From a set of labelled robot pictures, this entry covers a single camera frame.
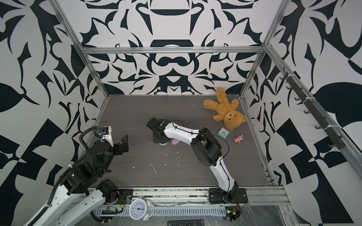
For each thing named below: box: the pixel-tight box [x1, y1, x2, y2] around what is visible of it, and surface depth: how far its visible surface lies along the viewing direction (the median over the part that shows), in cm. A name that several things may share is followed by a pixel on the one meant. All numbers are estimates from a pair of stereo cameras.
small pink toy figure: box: [233, 134, 244, 145], surface depth 96 cm
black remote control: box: [167, 219, 205, 226], surface depth 68 cm
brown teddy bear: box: [203, 87, 247, 131], surface depth 104 cm
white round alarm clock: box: [128, 198, 154, 221], surface depth 70 cm
